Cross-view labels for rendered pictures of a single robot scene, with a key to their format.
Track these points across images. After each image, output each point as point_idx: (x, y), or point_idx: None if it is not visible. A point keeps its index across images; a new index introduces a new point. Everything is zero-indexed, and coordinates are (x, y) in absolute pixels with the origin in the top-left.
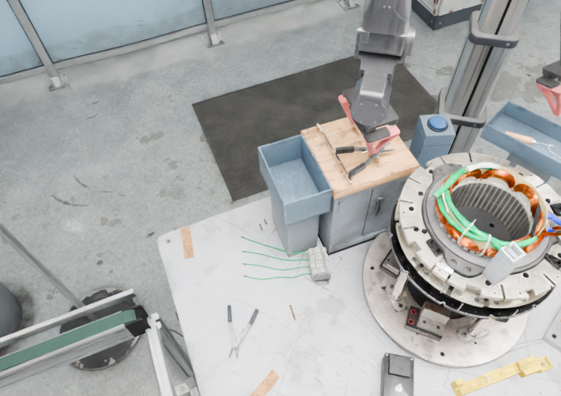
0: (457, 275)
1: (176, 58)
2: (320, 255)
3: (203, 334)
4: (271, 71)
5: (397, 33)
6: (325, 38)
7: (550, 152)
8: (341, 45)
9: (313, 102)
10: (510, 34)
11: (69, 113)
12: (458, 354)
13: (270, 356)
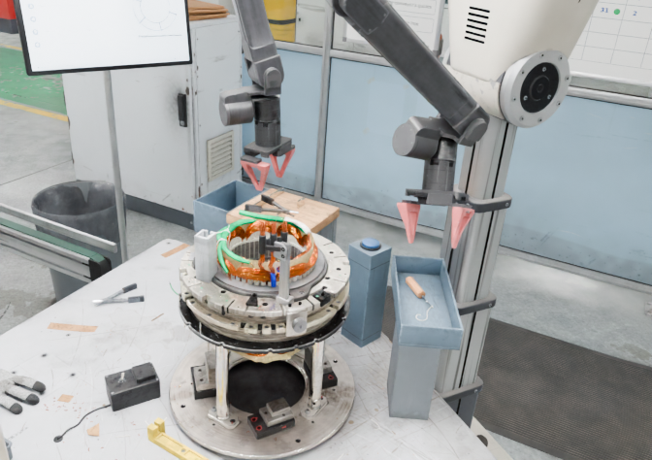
0: (190, 262)
1: (420, 251)
2: None
3: (104, 285)
4: (491, 310)
5: (251, 59)
6: (588, 321)
7: (426, 312)
8: (599, 337)
9: (499, 355)
10: (475, 197)
11: None
12: (191, 416)
13: (109, 320)
